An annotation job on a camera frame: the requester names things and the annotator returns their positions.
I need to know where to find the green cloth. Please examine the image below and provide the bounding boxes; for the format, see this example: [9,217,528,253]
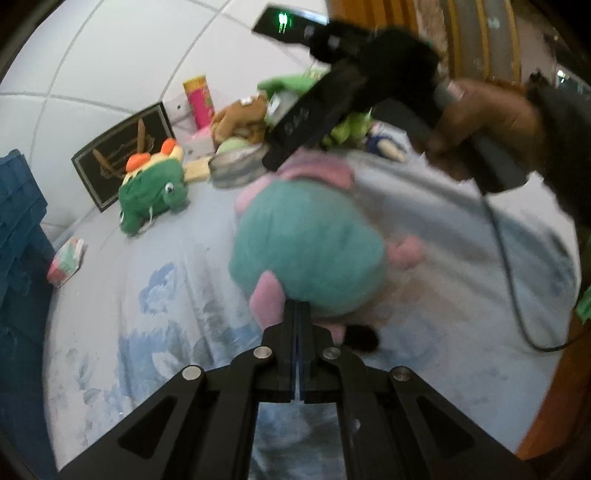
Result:
[575,284,591,324]

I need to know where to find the brown plush toy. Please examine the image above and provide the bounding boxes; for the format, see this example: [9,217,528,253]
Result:
[210,92,273,148]

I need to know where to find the person's right hand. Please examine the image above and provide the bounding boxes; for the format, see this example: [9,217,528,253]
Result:
[426,78,548,184]

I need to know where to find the white padded headboard wooden frame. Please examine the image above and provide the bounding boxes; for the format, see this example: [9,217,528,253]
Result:
[0,0,532,232]

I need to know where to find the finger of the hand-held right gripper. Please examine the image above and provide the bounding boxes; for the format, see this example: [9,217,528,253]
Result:
[261,115,334,172]

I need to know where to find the person's right forearm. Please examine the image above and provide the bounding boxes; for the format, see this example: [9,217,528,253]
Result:
[526,69,591,241]

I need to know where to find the black cable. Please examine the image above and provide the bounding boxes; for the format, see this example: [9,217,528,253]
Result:
[480,191,575,352]

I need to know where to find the small light green ball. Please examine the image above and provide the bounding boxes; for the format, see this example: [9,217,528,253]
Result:
[216,137,252,155]

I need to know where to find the blue floral bed sheet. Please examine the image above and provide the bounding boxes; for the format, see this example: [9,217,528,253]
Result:
[41,138,580,480]

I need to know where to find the pale yellow sponge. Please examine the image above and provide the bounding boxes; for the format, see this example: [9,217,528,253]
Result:
[184,158,214,183]

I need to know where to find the green plush dinosaur orange spikes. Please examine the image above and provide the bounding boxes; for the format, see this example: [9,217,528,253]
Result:
[117,137,190,237]

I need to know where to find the blue plastic crate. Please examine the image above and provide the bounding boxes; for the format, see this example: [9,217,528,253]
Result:
[0,148,63,476]

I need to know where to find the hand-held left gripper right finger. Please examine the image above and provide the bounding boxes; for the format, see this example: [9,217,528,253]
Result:
[299,299,537,480]

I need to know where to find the pink and green tissue packet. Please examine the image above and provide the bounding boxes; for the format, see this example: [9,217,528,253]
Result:
[46,237,88,289]

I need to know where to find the teal and pink plush toy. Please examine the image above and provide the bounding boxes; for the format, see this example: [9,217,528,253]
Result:
[229,150,423,354]

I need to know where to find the pink and yellow canister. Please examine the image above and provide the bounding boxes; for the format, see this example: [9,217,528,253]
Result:
[182,76,217,131]

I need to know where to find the black framed box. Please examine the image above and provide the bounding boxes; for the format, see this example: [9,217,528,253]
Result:
[71,102,172,213]

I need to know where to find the light green plush toy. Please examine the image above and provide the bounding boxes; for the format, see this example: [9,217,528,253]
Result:
[256,69,375,148]

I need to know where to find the wooden bed frame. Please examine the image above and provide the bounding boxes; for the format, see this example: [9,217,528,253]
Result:
[515,318,591,462]

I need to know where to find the small doll blue clothes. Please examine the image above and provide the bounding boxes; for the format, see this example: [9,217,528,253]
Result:
[365,122,409,163]

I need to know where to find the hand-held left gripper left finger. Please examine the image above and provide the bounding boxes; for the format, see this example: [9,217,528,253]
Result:
[58,299,300,480]

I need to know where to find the grey tape roll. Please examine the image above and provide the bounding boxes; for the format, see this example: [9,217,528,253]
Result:
[209,147,269,191]

